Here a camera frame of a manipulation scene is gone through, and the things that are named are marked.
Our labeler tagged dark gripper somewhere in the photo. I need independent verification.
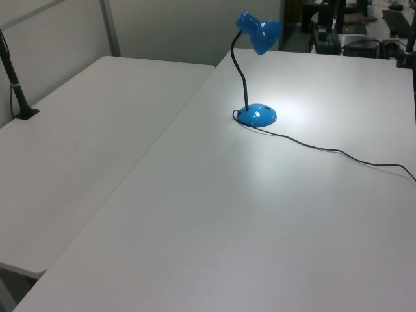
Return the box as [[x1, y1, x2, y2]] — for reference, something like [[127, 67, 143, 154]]
[[318, 2, 330, 34]]

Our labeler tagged white side table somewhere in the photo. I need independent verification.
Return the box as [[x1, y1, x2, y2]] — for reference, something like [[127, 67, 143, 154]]
[[0, 55, 217, 280]]

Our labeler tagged brown flat pad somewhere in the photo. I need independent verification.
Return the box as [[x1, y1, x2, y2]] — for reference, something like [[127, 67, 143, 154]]
[[343, 12, 378, 25]]

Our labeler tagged blue gooseneck desk lamp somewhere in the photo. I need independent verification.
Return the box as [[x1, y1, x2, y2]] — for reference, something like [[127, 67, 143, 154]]
[[231, 12, 282, 127]]

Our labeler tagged dark robot arm base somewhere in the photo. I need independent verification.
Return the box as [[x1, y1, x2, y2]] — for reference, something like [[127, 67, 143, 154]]
[[311, 27, 343, 55]]

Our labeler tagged black lamp power cable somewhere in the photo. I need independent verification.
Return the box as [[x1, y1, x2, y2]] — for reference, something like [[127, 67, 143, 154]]
[[231, 109, 416, 182]]

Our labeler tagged black camera stand pole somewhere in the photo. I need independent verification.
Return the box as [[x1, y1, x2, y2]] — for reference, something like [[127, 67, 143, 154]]
[[0, 29, 40, 120]]

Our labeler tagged grey metal partition post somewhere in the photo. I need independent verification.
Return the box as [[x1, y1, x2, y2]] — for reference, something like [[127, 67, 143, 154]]
[[99, 0, 122, 57]]

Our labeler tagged black electronics box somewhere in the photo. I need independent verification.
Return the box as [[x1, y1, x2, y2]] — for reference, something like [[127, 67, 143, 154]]
[[343, 35, 382, 59]]

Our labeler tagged black clamp camera stand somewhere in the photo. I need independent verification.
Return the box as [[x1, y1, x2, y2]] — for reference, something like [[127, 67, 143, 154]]
[[395, 27, 416, 69]]

